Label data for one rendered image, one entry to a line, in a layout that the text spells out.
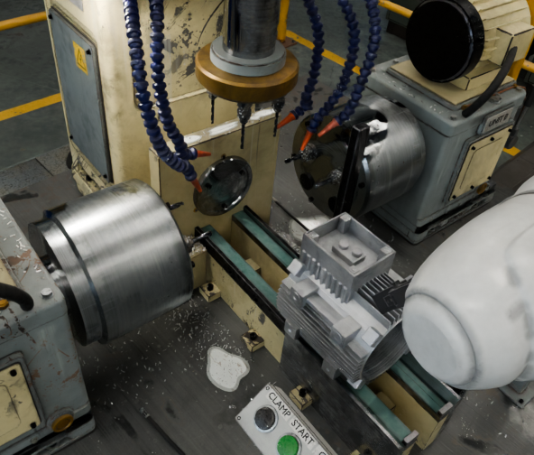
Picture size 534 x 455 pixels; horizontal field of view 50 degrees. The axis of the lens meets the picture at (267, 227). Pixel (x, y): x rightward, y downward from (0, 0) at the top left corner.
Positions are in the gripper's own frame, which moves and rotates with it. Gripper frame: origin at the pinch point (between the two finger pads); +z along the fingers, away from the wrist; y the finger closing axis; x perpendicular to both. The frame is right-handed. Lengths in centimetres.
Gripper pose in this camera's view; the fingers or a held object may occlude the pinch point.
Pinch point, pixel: (393, 297)
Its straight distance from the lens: 82.9
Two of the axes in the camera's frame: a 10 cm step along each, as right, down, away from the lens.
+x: 4.7, 8.7, -1.5
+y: -8.0, 3.5, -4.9
